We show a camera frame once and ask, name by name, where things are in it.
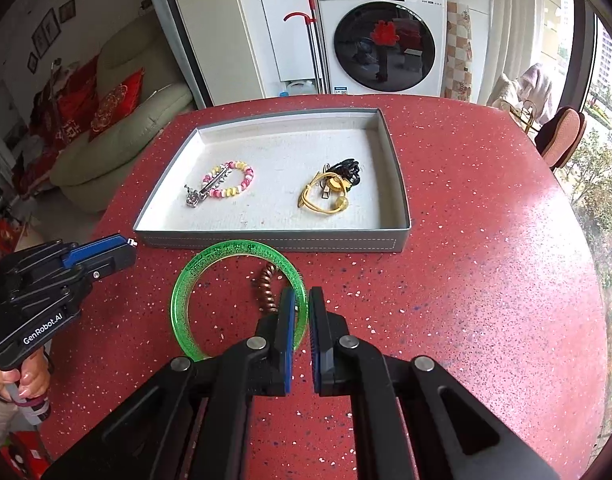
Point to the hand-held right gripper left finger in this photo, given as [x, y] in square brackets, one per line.
[287, 340]

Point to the gold metal rack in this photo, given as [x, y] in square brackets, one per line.
[528, 112]

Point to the person's left hand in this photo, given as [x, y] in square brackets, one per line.
[31, 382]

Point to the white washing machine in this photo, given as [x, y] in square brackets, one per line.
[381, 25]

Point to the orange padded chair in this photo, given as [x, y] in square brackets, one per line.
[563, 135]

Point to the silver rhinestone hair clip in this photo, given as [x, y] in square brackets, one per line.
[198, 195]

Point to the grey shallow tray box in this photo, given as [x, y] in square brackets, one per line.
[286, 140]

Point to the white towel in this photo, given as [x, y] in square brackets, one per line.
[528, 87]

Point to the red box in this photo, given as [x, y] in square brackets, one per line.
[23, 452]

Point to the red embroidered cushion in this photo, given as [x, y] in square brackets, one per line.
[116, 105]

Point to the tall dark picture frame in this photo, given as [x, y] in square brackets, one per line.
[50, 26]

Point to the red patterned blanket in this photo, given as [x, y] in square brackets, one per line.
[66, 110]

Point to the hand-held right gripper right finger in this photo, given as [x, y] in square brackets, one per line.
[316, 340]

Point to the checkered hanging cloth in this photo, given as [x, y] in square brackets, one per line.
[458, 50]

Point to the black claw hair clip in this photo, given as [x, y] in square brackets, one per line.
[348, 167]

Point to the small dark picture frame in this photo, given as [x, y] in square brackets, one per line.
[67, 10]
[32, 62]

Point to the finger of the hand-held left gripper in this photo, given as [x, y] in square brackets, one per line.
[111, 262]
[93, 250]

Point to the white tall cabinet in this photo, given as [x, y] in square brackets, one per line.
[236, 25]

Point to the beige sofa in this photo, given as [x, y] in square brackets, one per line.
[131, 110]

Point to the white detergent jug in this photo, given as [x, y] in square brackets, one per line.
[298, 87]

